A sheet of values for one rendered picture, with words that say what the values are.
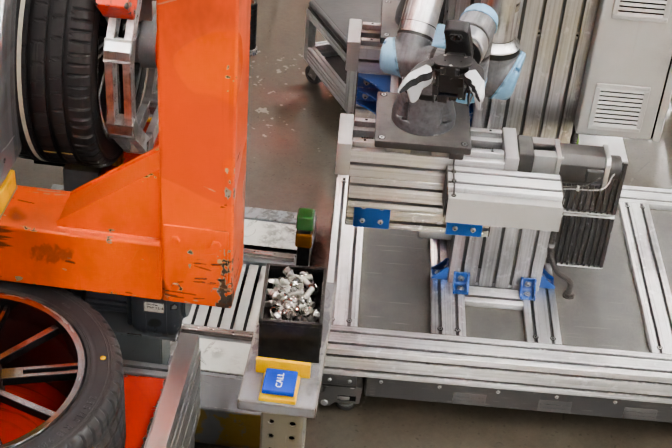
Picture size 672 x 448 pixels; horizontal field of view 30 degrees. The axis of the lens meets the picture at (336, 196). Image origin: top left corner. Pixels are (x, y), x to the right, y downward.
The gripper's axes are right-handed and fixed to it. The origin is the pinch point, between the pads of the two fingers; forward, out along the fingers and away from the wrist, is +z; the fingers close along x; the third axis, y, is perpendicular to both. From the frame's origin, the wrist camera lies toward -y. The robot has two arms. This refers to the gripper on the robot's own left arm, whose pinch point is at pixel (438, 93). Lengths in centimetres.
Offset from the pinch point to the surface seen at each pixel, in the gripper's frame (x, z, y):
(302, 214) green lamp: 40, -29, 53
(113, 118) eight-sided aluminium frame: 86, -32, 35
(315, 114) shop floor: 89, -172, 115
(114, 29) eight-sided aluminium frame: 84, -36, 14
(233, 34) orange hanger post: 42.3, -7.8, -3.5
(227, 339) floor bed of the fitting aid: 71, -44, 109
